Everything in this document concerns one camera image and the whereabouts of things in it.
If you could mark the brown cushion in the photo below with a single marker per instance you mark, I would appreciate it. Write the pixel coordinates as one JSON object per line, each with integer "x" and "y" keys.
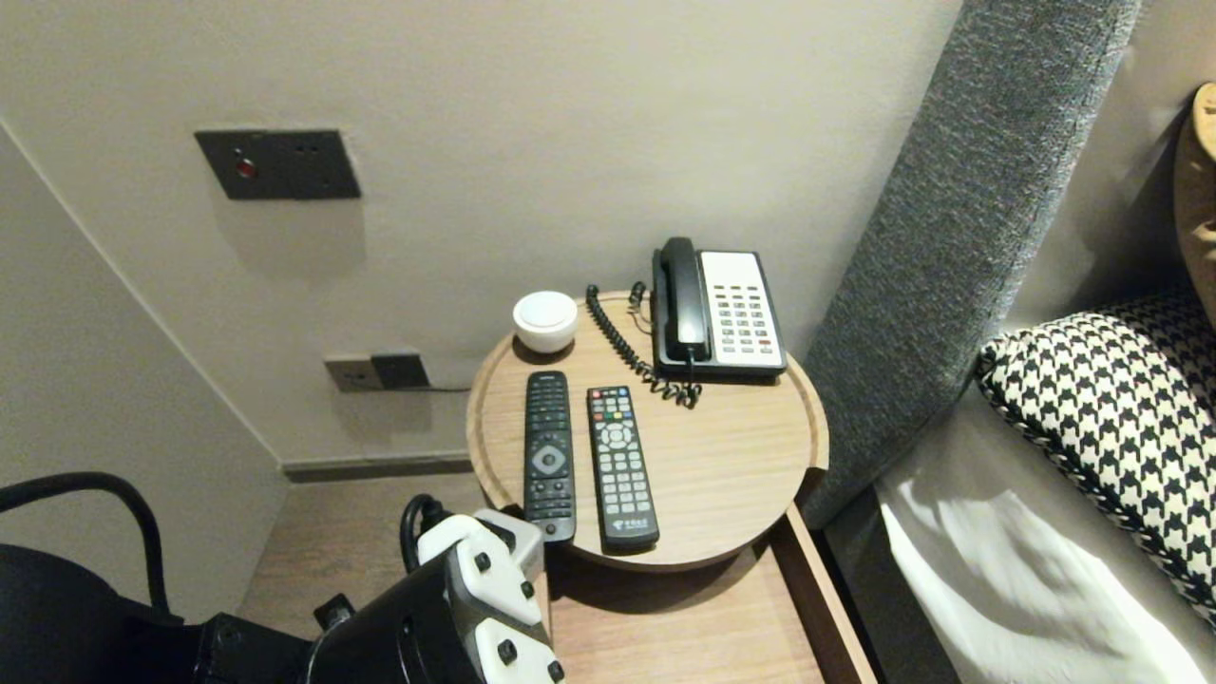
{"x": 1199, "y": 190}

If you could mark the beige wall socket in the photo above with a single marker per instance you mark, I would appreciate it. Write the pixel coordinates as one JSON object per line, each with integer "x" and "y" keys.
{"x": 350, "y": 375}

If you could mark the houndstooth black white pillow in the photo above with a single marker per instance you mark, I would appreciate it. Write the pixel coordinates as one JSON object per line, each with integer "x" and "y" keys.
{"x": 1121, "y": 418}

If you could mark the black telephone handset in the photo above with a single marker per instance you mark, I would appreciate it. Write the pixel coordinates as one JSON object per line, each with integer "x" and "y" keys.
{"x": 686, "y": 299}

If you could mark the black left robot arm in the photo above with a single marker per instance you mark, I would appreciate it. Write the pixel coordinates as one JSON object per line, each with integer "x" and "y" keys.
{"x": 399, "y": 636}

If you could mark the grey skirting board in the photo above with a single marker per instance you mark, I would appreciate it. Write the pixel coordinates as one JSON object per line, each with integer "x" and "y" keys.
{"x": 380, "y": 467}

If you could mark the beige headboard panel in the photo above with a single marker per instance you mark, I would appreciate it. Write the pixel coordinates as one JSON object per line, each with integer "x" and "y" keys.
{"x": 1092, "y": 190}

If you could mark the white round bowl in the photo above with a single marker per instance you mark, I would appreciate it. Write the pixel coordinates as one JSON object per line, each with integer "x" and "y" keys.
{"x": 545, "y": 321}

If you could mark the black wall switch panel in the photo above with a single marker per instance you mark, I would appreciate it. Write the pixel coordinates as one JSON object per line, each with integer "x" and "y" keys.
{"x": 278, "y": 164}

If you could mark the black Philips remote control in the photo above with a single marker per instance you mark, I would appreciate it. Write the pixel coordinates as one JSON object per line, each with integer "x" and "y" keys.
{"x": 549, "y": 456}

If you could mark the black remote with grey buttons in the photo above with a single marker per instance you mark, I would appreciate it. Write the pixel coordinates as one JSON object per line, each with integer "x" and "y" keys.
{"x": 622, "y": 470}

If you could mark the white bed sheet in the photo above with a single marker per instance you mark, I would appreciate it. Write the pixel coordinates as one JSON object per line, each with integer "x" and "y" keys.
{"x": 997, "y": 589}

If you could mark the black and white desk telephone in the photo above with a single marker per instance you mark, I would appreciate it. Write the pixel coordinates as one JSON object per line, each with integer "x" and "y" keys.
{"x": 746, "y": 313}

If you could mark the dark grey wall socket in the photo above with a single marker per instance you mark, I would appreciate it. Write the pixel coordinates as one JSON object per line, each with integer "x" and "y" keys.
{"x": 401, "y": 370}

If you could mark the round wooden bedside table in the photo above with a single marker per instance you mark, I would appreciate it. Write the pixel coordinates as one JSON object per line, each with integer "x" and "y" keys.
{"x": 722, "y": 456}

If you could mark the grey fabric headboard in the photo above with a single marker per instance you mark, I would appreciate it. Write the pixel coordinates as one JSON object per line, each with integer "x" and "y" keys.
{"x": 950, "y": 237}

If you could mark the grey fabric bed base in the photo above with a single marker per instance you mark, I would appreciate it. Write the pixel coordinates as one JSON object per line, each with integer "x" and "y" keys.
{"x": 883, "y": 608}

